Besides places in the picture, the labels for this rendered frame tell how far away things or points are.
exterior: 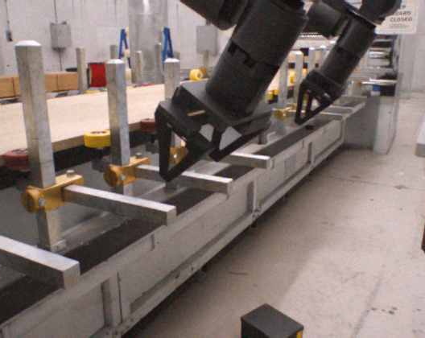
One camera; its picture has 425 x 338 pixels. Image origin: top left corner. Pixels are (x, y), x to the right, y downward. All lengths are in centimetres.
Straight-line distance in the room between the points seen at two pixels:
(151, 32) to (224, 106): 587
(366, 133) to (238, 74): 474
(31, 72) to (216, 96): 54
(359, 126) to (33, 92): 450
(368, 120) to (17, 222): 438
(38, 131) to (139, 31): 541
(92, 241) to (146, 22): 538
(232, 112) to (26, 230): 90
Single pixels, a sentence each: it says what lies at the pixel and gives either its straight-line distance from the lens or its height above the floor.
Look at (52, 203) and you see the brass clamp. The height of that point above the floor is 82.
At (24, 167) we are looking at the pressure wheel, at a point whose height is 88.
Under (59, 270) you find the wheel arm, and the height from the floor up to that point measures 84.
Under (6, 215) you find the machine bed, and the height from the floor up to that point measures 73.
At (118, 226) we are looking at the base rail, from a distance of 110.
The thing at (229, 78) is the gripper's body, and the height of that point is 111.
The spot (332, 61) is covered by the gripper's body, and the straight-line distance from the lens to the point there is 81.
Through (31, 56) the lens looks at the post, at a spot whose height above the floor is 112.
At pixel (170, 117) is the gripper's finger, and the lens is 40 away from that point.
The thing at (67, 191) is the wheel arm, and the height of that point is 84.
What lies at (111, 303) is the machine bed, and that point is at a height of 27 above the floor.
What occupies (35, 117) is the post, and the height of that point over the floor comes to 100.
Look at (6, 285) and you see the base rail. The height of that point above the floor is 70.
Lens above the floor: 114
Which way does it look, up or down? 17 degrees down
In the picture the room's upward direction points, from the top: straight up
